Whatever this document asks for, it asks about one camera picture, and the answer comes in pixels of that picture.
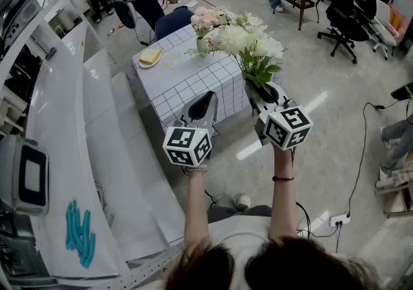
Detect white flower bouquet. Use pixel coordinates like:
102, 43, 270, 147
185, 10, 288, 96

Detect person's white shirt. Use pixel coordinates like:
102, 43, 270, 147
128, 214, 323, 290

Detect white power strip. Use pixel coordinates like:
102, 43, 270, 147
328, 213, 352, 228

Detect table with grid tablecloth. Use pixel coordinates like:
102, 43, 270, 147
130, 16, 285, 132

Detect person's grey trousers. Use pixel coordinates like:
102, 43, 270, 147
206, 193, 272, 223

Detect pale green vase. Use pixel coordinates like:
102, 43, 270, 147
196, 36, 212, 57

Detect person's right forearm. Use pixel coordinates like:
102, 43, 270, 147
268, 146, 299, 243

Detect pink flower bouquet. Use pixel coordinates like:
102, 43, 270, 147
190, 6, 234, 39

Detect yellow bread slice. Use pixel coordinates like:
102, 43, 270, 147
139, 48, 163, 65

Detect grey oven appliance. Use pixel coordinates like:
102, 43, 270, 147
0, 0, 43, 54

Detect grey device with black screen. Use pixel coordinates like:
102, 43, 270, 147
0, 135, 50, 217

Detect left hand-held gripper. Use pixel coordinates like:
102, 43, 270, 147
162, 90, 221, 167

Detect black cable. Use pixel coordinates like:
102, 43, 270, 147
347, 98, 413, 218

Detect blue chair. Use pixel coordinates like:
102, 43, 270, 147
154, 6, 195, 41

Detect black device with green trim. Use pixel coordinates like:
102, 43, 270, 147
390, 81, 413, 101

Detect white office chair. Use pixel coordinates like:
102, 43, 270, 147
367, 0, 404, 60

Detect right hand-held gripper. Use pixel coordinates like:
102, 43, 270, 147
244, 79, 314, 151

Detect person's white shoe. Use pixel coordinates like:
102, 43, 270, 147
235, 194, 252, 211

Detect black office chair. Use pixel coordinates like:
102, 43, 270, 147
317, 0, 370, 65

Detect white metal shelf rack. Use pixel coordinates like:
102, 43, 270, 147
0, 0, 194, 290

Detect wooden stool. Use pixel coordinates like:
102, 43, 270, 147
376, 152, 413, 219

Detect person's left forearm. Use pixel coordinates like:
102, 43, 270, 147
183, 167, 211, 253

